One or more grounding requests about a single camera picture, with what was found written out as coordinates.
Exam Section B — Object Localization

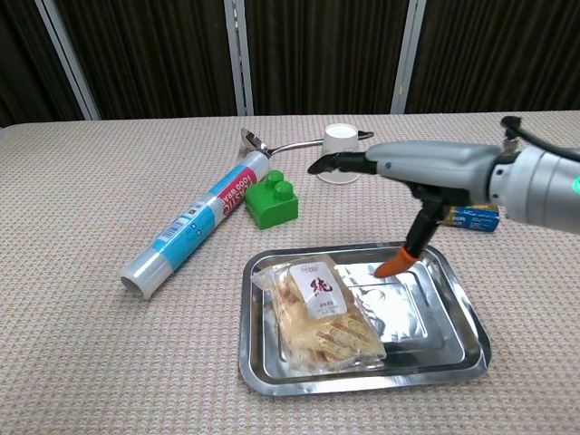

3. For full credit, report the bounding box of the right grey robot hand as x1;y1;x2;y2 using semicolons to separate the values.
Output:
306;140;502;278

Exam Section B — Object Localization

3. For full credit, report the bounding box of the clear snack bag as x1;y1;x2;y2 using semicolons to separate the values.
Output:
251;254;388;375

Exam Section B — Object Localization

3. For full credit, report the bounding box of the stainless steel tray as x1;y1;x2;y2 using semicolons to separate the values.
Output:
238;241;493;397

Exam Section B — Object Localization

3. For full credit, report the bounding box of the orange and blue carton box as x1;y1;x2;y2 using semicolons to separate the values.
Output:
441;204;501;235

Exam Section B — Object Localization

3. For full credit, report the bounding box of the floral paper cup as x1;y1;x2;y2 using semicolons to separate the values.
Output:
315;122;361;185

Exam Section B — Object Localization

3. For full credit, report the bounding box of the stainless steel ladle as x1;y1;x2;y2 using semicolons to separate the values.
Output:
239;127;375;160

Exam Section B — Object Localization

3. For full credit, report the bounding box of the green toy building block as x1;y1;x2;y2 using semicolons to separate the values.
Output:
244;169;300;232

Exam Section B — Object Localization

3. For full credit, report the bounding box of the dark pleated curtain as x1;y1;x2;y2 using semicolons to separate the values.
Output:
0;0;580;129

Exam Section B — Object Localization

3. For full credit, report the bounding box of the plastic food wrap roll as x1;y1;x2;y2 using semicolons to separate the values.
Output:
118;150;271;301

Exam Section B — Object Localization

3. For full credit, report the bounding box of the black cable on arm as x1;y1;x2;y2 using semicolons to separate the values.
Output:
500;115;580;163

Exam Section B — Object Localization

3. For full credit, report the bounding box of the grey metal frame post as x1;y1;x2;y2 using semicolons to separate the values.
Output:
34;0;102;121
390;0;427;114
224;0;255;117

